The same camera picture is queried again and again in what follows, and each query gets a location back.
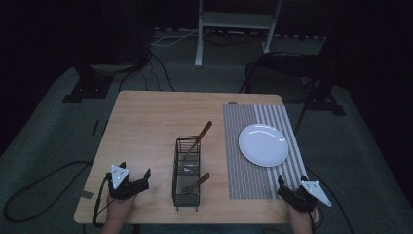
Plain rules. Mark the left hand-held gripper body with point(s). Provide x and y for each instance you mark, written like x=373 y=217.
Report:
x=125 y=188

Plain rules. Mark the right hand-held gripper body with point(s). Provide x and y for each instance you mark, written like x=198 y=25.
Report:
x=302 y=196

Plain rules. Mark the person's left hand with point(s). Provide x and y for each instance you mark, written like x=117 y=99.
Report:
x=119 y=208

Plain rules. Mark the person's right hand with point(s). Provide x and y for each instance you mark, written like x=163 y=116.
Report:
x=302 y=219

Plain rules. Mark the grey striped placemat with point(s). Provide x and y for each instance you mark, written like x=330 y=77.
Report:
x=242 y=182

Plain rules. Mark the grey tape piece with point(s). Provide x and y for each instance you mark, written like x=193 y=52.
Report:
x=86 y=194

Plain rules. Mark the white round plate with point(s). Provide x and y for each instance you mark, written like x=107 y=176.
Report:
x=263 y=144

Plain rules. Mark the black floor tape strip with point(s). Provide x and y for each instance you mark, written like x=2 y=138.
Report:
x=95 y=127

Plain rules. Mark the black floor stand base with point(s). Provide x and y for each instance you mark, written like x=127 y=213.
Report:
x=87 y=86

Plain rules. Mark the black chair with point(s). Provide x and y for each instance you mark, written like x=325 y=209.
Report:
x=292 y=66

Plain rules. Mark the white metal stand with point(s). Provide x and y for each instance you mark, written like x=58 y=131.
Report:
x=235 y=20

